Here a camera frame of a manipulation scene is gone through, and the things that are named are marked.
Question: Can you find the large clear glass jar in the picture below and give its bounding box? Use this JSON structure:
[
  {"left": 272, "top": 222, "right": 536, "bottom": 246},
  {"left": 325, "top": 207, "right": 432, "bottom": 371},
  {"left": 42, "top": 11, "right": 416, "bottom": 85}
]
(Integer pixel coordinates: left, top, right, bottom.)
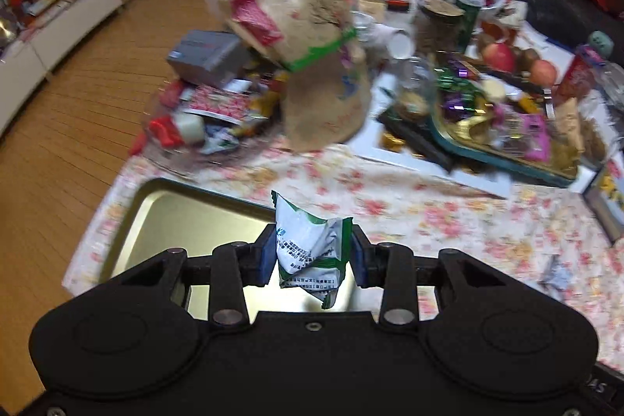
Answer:
[{"left": 592, "top": 60, "right": 624, "bottom": 107}]

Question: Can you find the red white patterned packet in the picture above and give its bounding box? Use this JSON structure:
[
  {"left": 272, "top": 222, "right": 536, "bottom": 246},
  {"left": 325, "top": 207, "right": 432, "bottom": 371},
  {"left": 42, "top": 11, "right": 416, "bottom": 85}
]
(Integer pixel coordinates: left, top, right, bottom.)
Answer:
[{"left": 183, "top": 85, "right": 252, "bottom": 124}]

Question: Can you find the brown kiwi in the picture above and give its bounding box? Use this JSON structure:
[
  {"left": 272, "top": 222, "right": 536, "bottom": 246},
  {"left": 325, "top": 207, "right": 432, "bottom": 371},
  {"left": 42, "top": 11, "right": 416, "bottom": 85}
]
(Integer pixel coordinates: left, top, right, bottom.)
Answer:
[{"left": 517, "top": 48, "right": 539, "bottom": 73}]

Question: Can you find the gold foil chocolate coin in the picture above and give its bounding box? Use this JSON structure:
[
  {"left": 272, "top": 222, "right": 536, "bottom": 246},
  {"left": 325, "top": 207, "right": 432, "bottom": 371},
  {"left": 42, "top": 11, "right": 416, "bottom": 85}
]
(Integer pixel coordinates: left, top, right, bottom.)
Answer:
[{"left": 381, "top": 131, "right": 406, "bottom": 152}]

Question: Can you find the teal capped bottle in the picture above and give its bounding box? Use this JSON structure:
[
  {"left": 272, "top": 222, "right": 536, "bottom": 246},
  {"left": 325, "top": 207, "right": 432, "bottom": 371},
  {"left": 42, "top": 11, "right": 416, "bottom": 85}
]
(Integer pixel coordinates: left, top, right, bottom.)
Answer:
[{"left": 587, "top": 31, "right": 613, "bottom": 58}]

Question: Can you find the clear glass bowl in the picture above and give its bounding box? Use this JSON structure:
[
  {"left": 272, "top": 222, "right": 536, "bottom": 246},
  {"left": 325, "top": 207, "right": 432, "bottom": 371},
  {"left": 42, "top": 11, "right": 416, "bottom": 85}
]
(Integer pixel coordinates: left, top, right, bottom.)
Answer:
[{"left": 129, "top": 77, "right": 288, "bottom": 175}]

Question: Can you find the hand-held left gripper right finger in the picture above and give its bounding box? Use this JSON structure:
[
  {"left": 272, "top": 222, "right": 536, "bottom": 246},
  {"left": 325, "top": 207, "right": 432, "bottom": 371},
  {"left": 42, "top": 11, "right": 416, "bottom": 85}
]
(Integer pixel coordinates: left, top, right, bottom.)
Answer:
[{"left": 350, "top": 225, "right": 512, "bottom": 333}]

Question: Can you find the brown paper bag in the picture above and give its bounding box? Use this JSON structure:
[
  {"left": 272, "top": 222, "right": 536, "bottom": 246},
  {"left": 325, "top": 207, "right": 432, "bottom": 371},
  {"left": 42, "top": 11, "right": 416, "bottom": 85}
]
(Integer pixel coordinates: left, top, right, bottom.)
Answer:
[{"left": 227, "top": 0, "right": 371, "bottom": 154}]

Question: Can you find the small white red container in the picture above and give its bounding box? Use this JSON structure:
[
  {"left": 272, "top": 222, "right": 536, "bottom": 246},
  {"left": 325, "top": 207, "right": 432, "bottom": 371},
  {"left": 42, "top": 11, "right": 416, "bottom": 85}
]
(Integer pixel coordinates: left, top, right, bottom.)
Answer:
[{"left": 149, "top": 111, "right": 206, "bottom": 149}]

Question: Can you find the green white snack packet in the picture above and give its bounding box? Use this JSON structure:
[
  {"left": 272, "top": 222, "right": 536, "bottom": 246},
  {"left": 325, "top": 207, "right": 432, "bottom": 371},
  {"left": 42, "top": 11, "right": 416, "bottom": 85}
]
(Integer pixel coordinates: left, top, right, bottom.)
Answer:
[{"left": 270, "top": 190, "right": 354, "bottom": 310}]

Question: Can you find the pale yellow wrapped block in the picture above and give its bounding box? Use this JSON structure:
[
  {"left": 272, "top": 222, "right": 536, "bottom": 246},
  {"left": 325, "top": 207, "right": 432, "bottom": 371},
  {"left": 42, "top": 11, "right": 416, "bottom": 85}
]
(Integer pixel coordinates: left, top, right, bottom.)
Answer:
[{"left": 480, "top": 80, "right": 509, "bottom": 103}]

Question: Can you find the red cylindrical canister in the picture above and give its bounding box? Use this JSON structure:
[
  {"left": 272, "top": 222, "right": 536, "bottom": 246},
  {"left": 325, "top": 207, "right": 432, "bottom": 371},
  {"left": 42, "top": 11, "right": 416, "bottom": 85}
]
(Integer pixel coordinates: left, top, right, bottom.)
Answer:
[{"left": 558, "top": 48, "right": 598, "bottom": 102}]

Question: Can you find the teal rimmed gold tray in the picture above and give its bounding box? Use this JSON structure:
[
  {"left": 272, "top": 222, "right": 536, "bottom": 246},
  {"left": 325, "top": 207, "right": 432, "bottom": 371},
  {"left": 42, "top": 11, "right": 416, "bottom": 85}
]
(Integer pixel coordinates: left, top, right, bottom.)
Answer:
[{"left": 429, "top": 55, "right": 586, "bottom": 189}]

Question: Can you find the gold metal tray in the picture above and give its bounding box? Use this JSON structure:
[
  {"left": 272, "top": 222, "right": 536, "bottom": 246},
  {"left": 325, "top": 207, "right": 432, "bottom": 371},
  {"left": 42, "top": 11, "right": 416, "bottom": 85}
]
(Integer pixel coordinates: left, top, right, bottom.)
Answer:
[{"left": 100, "top": 177, "right": 356, "bottom": 322}]

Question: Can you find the grey crumpled wrapper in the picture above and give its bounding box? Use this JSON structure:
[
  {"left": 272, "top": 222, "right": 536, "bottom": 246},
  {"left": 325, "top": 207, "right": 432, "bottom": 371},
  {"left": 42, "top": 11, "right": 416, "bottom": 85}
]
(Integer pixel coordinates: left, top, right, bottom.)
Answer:
[{"left": 539, "top": 254, "right": 574, "bottom": 296}]

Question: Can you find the large red apple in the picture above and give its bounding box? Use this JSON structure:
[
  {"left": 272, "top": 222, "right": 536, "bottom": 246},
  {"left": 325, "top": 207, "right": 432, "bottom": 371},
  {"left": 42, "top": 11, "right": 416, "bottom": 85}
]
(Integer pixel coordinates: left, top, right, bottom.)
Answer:
[{"left": 480, "top": 42, "right": 518, "bottom": 73}]

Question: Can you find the white placemat board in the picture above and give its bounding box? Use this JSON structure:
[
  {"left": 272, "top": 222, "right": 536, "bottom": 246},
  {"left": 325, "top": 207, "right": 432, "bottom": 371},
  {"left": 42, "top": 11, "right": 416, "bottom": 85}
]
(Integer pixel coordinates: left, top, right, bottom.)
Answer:
[{"left": 348, "top": 70, "right": 512, "bottom": 201}]

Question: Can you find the blue white snack packet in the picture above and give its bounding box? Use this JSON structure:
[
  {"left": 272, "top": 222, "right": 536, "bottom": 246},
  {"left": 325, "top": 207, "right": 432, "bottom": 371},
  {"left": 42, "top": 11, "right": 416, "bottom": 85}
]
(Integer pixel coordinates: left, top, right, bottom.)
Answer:
[{"left": 200, "top": 124, "right": 241, "bottom": 154}]

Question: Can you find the white paper cup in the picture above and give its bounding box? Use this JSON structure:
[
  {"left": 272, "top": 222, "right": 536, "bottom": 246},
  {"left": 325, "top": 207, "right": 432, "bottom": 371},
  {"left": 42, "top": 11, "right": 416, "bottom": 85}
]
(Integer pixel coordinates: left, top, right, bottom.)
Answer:
[{"left": 375, "top": 23, "right": 416, "bottom": 59}]

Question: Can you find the grey cardboard box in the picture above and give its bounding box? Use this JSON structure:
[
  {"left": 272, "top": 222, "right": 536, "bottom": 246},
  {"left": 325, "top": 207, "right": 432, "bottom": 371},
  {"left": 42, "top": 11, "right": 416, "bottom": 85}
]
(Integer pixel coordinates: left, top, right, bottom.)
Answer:
[{"left": 167, "top": 30, "right": 252, "bottom": 89}]

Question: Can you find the cartoon picture frame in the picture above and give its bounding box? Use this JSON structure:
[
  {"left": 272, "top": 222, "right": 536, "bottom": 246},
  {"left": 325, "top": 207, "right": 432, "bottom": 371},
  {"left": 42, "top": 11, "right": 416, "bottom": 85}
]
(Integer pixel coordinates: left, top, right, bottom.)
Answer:
[{"left": 584, "top": 163, "right": 624, "bottom": 244}]

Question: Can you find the white low cabinet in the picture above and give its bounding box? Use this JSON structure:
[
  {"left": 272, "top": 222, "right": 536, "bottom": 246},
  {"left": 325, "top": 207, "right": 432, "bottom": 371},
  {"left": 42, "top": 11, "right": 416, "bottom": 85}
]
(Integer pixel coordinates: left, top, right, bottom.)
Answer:
[{"left": 0, "top": 0, "right": 126, "bottom": 139}]

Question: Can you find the pink snack packet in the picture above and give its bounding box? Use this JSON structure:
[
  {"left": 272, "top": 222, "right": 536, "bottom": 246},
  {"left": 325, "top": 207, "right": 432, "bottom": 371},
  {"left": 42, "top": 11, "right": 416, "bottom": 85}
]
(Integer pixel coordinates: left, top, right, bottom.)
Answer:
[{"left": 507, "top": 111, "right": 551, "bottom": 163}]

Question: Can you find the clear plastic cookie jar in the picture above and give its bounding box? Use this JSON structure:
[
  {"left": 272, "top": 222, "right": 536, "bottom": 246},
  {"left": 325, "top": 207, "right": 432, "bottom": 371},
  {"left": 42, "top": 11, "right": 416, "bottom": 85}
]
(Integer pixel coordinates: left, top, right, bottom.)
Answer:
[{"left": 392, "top": 55, "right": 437, "bottom": 122}]

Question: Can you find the floral tablecloth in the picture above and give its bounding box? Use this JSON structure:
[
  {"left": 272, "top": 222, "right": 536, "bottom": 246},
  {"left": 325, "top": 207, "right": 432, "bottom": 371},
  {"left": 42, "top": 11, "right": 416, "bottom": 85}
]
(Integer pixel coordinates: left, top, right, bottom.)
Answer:
[{"left": 63, "top": 138, "right": 624, "bottom": 373}]

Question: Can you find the black flat packet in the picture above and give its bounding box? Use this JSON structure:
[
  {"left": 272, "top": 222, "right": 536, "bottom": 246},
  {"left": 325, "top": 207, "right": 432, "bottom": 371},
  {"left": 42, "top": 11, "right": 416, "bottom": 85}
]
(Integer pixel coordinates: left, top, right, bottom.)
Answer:
[{"left": 378, "top": 109, "right": 455, "bottom": 173}]

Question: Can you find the small red apple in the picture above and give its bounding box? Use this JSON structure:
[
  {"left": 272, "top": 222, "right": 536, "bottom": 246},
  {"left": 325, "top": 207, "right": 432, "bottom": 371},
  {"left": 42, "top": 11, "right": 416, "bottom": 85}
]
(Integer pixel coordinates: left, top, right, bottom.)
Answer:
[{"left": 529, "top": 59, "right": 558, "bottom": 86}]

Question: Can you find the kraft paper snack packet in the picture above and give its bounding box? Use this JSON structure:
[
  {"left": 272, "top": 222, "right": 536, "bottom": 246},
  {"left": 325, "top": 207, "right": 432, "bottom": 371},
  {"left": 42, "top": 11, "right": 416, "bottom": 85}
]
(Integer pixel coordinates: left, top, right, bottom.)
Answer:
[{"left": 553, "top": 97, "right": 586, "bottom": 154}]

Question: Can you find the green drink can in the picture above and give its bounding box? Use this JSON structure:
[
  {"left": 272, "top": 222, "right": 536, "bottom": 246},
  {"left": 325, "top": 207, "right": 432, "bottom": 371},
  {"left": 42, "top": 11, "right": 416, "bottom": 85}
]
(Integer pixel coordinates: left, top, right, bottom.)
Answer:
[{"left": 456, "top": 0, "right": 483, "bottom": 46}]

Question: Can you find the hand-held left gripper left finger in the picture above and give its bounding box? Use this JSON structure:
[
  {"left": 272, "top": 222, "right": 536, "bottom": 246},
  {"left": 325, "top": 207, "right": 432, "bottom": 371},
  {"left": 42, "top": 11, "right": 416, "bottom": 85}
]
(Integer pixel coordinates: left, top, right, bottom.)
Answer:
[{"left": 105, "top": 225, "right": 277, "bottom": 332}]

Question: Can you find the cork lid glass jar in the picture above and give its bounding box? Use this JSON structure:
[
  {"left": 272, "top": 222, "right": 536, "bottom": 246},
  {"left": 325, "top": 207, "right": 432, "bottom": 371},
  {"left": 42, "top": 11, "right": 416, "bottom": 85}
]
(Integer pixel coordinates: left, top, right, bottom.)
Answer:
[{"left": 414, "top": 0, "right": 464, "bottom": 56}]

